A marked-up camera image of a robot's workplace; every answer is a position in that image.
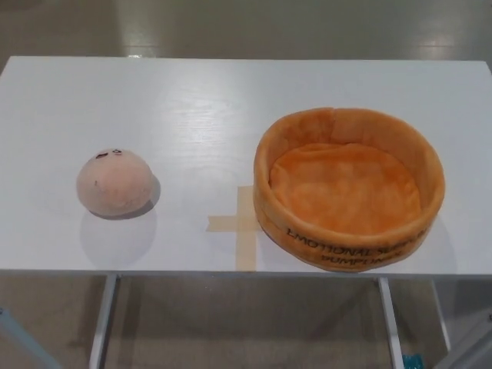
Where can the orange plush round plate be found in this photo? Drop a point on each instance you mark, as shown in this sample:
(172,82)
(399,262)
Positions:
(346,192)

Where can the pink round plush toy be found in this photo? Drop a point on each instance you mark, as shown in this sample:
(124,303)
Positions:
(115,184)

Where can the light blue metal bar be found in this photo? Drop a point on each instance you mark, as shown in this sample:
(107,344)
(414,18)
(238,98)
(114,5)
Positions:
(471,342)
(13,342)

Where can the teal patterned object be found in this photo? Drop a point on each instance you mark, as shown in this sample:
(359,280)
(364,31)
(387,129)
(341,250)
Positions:
(413,363)

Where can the white table leg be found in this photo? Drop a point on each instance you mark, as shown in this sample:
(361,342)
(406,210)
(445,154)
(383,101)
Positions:
(103,323)
(441,315)
(390,323)

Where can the beige masking tape strip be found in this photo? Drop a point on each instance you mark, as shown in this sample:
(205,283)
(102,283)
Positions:
(246,250)
(223,224)

